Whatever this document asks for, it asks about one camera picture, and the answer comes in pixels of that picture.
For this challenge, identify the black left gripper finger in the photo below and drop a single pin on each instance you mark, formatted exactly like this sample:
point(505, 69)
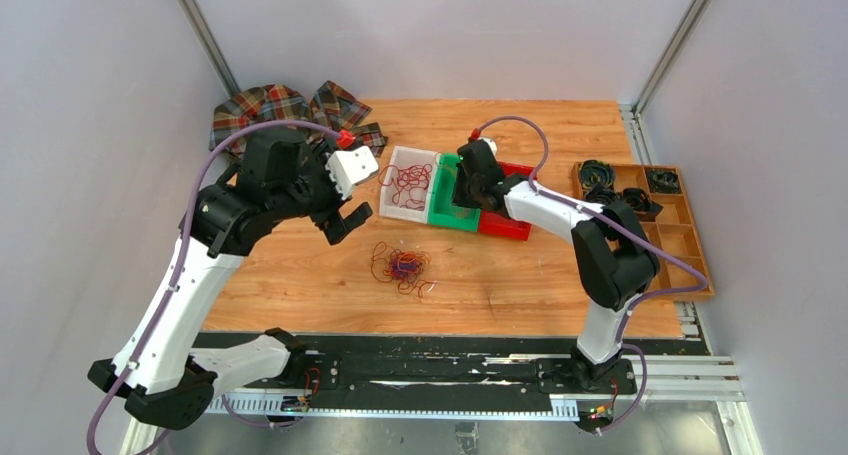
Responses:
point(329, 222)
point(351, 222)

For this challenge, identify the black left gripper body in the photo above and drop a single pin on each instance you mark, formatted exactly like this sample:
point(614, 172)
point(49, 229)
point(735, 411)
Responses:
point(315, 192)

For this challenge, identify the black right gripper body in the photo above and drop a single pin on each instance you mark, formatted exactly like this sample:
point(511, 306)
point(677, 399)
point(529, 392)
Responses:
point(465, 190)

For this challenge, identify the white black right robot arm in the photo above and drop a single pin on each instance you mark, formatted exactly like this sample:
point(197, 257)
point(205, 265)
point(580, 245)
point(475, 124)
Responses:
point(614, 262)

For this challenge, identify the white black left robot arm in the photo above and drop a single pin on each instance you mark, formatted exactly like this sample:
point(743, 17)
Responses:
point(162, 378)

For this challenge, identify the red plastic bin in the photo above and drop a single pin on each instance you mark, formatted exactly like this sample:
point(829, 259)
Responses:
point(494, 224)

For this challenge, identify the green plastic bin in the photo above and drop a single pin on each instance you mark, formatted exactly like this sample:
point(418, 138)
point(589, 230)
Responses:
point(442, 211)

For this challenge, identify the white plastic bin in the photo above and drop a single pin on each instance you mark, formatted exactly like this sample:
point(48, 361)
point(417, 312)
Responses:
point(405, 184)

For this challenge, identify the plaid cloth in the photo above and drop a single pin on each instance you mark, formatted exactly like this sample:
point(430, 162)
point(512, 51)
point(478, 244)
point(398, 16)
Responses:
point(330, 106)

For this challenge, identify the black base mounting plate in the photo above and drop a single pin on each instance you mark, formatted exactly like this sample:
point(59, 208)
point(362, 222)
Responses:
point(448, 375)

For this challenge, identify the wooden compartment tray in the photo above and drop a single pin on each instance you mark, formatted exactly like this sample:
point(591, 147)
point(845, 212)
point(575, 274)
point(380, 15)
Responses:
point(658, 198)

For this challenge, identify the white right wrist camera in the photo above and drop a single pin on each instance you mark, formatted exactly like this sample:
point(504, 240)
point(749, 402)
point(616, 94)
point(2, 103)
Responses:
point(491, 144)

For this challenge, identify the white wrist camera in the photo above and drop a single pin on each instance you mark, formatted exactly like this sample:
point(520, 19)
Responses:
point(348, 169)
point(491, 144)

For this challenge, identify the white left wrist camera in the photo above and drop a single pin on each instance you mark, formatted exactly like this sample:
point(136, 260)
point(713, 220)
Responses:
point(348, 169)

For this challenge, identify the left aluminium corner post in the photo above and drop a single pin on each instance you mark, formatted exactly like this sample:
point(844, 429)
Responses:
point(204, 34)

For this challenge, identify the aluminium corner post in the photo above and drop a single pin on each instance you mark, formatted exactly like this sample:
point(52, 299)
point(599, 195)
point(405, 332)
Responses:
point(204, 34)
point(683, 31)

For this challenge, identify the aluminium frame rail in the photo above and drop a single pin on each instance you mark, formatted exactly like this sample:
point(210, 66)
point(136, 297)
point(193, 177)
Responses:
point(662, 378)

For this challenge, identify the right aluminium corner post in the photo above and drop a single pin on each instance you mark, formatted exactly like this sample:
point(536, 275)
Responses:
point(683, 31)

